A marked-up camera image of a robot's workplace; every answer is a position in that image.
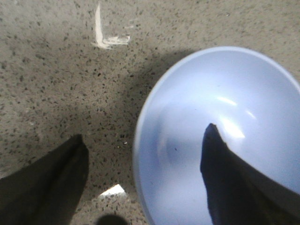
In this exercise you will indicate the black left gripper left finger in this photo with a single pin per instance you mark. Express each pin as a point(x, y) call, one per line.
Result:
point(48, 191)

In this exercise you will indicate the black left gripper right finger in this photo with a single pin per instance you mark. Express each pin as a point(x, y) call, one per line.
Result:
point(239, 194)

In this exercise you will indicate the blue bowl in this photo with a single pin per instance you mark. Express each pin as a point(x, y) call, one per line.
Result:
point(255, 104)

